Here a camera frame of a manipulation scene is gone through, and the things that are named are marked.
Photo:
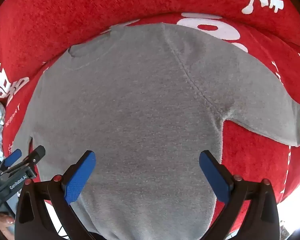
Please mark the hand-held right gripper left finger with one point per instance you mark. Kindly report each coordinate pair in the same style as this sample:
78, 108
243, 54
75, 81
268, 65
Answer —
80, 177

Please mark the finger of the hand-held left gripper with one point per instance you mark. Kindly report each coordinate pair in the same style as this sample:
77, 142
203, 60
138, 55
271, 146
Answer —
13, 156
36, 155

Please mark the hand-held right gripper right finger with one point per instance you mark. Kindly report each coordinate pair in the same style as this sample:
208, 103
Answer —
215, 177

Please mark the grey sweater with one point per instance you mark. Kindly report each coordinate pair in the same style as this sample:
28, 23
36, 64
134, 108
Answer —
140, 105

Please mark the person's left hand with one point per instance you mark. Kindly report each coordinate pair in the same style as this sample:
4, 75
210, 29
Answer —
5, 221

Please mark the red printed blanket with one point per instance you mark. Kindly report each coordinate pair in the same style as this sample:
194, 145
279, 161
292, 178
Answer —
65, 17

